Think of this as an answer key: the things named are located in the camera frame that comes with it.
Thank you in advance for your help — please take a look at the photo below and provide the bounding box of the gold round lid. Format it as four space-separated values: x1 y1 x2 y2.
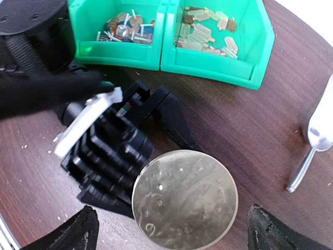
132 149 239 249

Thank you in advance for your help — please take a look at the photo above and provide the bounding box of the green candy bin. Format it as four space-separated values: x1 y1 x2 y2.
68 1 170 70
160 1 275 90

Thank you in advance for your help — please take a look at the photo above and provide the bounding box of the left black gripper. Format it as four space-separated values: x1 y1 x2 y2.
114 80 202 152

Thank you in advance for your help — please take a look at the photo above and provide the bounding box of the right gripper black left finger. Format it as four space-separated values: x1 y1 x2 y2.
23 205 99 250

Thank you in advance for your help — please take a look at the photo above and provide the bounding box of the silver metal scoop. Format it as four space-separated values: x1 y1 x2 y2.
286 77 332 193

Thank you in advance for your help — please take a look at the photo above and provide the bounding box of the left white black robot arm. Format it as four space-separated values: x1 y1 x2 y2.
1 1 200 151

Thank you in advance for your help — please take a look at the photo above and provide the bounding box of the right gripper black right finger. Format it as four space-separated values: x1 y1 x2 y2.
247 204 329 250

